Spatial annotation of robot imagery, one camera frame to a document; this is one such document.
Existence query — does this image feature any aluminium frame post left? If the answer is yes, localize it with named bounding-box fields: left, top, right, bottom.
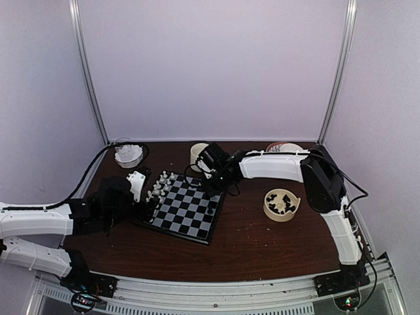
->
left=68, top=0, right=110, bottom=144

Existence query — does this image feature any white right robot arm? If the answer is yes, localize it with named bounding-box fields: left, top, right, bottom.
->
left=196, top=142, right=362, bottom=290

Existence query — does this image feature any aluminium frame post right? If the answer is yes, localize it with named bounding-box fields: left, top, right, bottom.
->
left=318, top=0, right=358, bottom=144

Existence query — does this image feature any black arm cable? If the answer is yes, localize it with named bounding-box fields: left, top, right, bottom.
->
left=42, top=140, right=150, bottom=211
left=314, top=154, right=370, bottom=211

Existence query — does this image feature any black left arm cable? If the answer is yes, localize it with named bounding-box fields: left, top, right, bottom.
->
left=42, top=140, right=150, bottom=211

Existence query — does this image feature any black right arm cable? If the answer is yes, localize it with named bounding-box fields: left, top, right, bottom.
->
left=314, top=154, right=370, bottom=211

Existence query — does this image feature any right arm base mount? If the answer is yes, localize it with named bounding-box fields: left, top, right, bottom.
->
left=314, top=271, right=370, bottom=312

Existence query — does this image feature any black and white chessboard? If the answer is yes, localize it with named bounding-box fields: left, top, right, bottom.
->
left=136, top=171, right=225, bottom=245

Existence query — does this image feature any white chess queen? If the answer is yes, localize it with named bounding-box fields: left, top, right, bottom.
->
left=146, top=190, right=154, bottom=201

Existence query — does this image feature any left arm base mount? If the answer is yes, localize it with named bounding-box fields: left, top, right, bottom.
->
left=57, top=273, right=118, bottom=314

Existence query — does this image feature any cream bowl of black pieces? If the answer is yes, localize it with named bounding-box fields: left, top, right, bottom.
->
left=263, top=188, right=301, bottom=222

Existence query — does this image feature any aluminium front rail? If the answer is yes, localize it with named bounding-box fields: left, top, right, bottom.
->
left=26, top=252, right=411, bottom=315

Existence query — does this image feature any white ribbed ceramic mug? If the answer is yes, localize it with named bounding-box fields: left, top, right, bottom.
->
left=190, top=142, right=208, bottom=173

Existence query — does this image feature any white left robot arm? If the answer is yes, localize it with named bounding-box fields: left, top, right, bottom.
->
left=1, top=173, right=159, bottom=291

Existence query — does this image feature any floral patterned saucer plate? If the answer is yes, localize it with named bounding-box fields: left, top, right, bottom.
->
left=266, top=142, right=303, bottom=154

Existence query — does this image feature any aluminium frame post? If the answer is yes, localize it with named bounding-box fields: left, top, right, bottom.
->
left=318, top=0, right=358, bottom=144
left=68, top=0, right=110, bottom=144

